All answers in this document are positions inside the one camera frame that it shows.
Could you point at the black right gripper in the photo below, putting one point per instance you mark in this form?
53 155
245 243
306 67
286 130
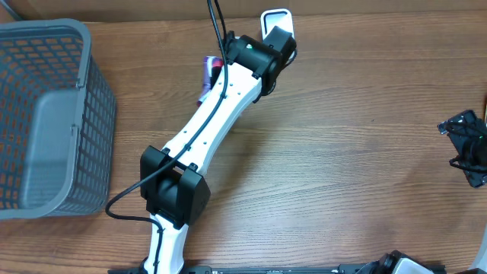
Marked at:
474 123

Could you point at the red purple pad package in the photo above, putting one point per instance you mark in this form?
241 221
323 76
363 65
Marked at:
212 66

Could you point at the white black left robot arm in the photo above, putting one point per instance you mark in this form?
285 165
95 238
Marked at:
175 189

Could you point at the gray plastic shopping basket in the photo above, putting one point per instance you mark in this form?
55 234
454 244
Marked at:
58 118

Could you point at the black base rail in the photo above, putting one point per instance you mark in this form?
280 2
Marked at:
341 269

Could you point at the white barcode scanner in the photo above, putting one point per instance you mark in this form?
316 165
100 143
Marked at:
280 18

